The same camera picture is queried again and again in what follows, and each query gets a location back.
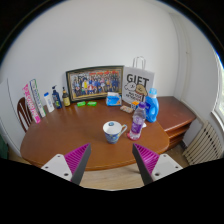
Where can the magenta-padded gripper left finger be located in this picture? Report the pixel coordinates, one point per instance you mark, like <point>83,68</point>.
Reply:
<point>58,165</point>

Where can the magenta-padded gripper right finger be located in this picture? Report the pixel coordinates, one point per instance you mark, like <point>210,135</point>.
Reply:
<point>165,165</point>

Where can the clear bottle with purple cap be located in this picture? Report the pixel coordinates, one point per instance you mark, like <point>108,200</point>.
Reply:
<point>136,125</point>

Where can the white radiator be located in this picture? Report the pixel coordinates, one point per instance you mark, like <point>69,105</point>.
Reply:
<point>203,146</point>

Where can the white remote control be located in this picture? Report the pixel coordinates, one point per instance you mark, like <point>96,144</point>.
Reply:
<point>144,125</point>

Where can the flat round red coaster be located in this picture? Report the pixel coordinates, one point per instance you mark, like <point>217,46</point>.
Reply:
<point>128,136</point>

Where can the brown wooden side cabinet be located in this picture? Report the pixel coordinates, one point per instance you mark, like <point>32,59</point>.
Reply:
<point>175,113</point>

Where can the blue detergent bottle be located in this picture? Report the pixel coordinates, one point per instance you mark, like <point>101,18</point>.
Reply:
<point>152,110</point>

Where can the brown wooden chair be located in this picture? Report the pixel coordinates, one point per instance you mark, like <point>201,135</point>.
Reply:
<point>23,115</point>

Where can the white and blue mug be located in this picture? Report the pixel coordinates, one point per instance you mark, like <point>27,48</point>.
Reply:
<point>112,133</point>

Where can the white bottle with blue cap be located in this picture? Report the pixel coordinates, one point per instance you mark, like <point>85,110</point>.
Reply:
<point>49,102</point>

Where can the small green box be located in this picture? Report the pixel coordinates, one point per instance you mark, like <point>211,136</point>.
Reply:
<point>81,104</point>
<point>92,103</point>

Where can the dark blue pump bottle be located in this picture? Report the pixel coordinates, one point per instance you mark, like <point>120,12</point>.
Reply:
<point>56,99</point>

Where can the amber pump bottle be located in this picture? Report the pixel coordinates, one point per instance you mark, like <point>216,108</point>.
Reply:
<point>66,99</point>

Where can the pink printed tube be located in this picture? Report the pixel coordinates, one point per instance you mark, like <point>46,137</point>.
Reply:
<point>31,103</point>

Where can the small orange pack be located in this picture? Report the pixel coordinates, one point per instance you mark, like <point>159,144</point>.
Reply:
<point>134,104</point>

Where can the small wrapped snack packet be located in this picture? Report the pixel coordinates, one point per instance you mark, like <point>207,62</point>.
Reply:
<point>126,109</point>

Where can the white flat board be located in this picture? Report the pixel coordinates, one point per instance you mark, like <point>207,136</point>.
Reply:
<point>10,116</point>

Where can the green and white printed tube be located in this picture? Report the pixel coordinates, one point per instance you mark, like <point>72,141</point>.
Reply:
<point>37,98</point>

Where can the blue tissue pack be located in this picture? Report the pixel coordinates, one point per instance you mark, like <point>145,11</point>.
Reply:
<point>113,100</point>

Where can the white printed paper bag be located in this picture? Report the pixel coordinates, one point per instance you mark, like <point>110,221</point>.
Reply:
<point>138,81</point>

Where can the white framed window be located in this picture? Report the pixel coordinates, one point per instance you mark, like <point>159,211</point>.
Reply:
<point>220,96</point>

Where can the framed group photo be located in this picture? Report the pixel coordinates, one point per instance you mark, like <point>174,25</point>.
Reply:
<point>95,83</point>

